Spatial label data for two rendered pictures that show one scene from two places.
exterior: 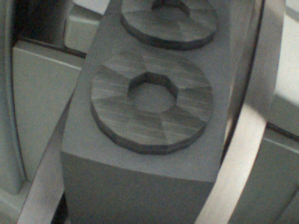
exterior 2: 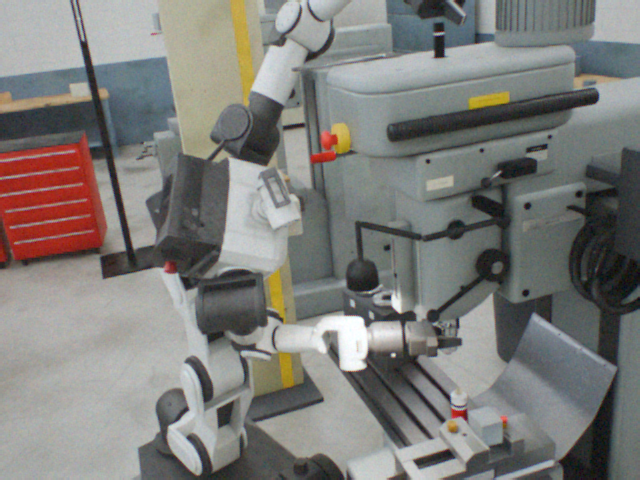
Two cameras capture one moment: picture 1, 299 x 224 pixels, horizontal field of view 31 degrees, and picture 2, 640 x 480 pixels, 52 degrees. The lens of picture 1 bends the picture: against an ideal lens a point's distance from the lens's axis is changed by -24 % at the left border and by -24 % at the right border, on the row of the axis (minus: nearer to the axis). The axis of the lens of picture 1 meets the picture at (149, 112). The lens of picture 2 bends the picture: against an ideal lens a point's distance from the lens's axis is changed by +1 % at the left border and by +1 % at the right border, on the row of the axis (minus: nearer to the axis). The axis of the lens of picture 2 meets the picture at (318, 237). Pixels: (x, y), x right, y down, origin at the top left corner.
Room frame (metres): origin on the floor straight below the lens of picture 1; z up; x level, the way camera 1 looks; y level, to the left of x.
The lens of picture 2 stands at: (1.81, -1.04, 2.06)
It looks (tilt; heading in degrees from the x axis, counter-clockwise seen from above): 22 degrees down; 150
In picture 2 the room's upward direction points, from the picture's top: 6 degrees counter-clockwise
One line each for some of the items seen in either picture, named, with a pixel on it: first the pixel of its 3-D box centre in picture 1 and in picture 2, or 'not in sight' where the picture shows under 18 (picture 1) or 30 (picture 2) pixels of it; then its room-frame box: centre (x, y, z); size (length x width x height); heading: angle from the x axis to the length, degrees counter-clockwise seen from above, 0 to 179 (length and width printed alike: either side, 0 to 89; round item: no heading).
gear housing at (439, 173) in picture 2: not in sight; (459, 153); (0.77, -0.06, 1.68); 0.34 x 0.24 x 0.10; 77
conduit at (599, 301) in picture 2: not in sight; (604, 258); (1.02, 0.12, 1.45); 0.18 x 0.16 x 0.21; 77
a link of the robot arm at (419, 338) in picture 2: not in sight; (409, 339); (0.71, -0.18, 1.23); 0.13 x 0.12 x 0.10; 146
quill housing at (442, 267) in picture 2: not in sight; (446, 245); (0.77, -0.10, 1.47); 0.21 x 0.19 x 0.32; 167
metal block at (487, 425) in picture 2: not in sight; (485, 426); (0.92, -0.13, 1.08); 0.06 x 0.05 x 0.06; 165
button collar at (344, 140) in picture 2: not in sight; (340, 138); (0.71, -0.32, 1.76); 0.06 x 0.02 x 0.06; 167
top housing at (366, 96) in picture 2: not in sight; (447, 95); (0.77, -0.09, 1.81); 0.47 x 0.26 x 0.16; 77
